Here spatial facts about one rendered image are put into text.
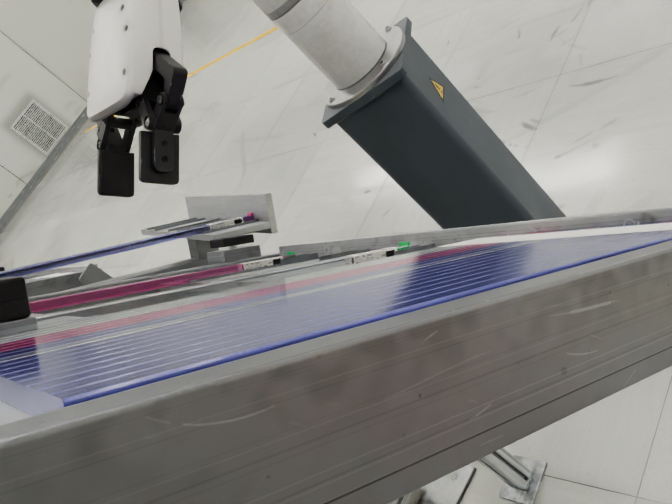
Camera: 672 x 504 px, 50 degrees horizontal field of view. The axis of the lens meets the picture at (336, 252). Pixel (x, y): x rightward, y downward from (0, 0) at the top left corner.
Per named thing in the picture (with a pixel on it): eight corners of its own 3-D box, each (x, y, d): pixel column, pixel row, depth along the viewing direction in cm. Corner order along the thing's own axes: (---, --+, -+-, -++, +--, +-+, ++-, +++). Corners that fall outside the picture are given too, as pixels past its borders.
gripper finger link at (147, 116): (127, 69, 59) (125, 135, 59) (150, 57, 55) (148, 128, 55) (159, 75, 61) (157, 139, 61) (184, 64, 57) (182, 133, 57)
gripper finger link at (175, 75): (134, 51, 60) (132, 118, 60) (174, 30, 54) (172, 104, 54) (148, 54, 61) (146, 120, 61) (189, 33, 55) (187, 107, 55)
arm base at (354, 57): (332, 69, 144) (267, 0, 135) (408, 13, 134) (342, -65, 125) (320, 125, 131) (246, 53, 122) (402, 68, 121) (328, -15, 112)
